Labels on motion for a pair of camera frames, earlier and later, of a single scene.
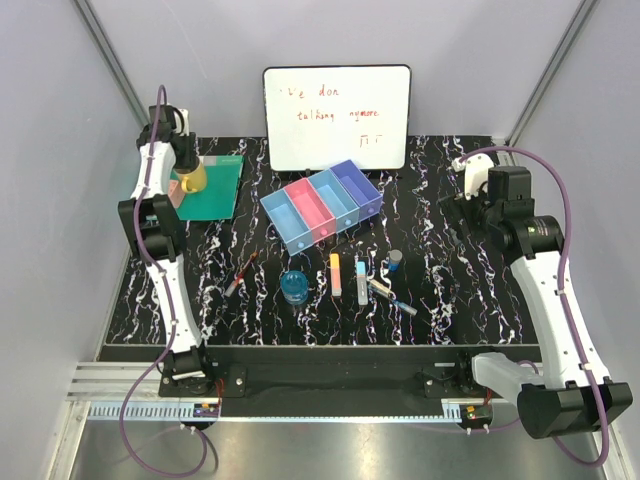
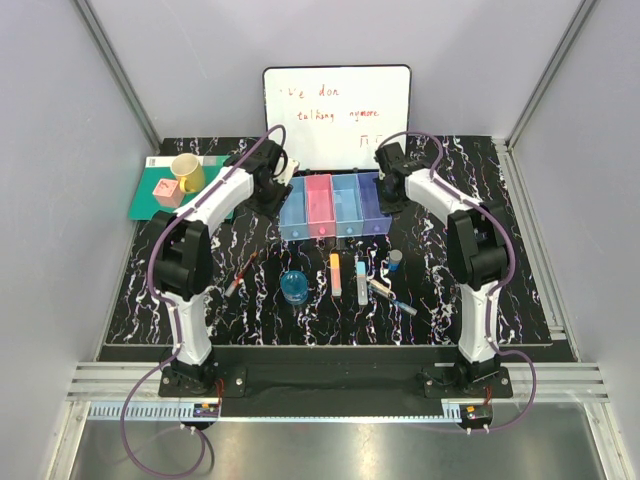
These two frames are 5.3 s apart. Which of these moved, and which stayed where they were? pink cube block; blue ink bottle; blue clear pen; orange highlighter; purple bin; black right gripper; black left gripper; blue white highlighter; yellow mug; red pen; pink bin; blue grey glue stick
Moved: black left gripper; pink bin; black right gripper; purple bin
Stayed: pink cube block; blue clear pen; blue white highlighter; blue ink bottle; red pen; yellow mug; blue grey glue stick; orange highlighter
